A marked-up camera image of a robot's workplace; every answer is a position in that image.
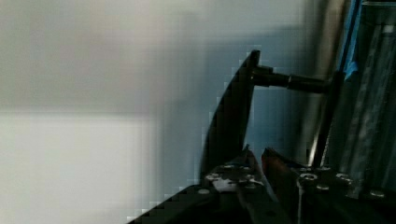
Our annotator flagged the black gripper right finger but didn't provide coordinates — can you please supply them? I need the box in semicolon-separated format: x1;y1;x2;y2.
262;148;396;224

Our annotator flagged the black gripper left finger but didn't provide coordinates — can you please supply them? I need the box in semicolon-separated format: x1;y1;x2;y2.
127;148;291;224

